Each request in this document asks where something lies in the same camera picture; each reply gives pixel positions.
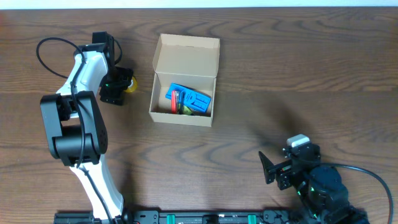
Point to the red black stapler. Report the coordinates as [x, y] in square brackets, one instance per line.
[176, 102]

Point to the blue plastic tray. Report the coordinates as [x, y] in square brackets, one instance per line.
[191, 98]

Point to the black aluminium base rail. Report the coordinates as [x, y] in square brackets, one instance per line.
[156, 217]

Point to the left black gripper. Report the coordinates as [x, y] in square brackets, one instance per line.
[112, 94]

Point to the yellow tape roll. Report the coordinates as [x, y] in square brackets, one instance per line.
[133, 85]

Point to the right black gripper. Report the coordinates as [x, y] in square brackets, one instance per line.
[283, 171]

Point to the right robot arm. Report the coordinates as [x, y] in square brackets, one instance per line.
[320, 189]

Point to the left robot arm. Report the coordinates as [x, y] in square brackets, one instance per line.
[76, 132]

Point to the brown cardboard box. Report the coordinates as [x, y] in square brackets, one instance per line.
[188, 61]

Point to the yellow highlighter marker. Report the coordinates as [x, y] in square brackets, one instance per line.
[186, 111]

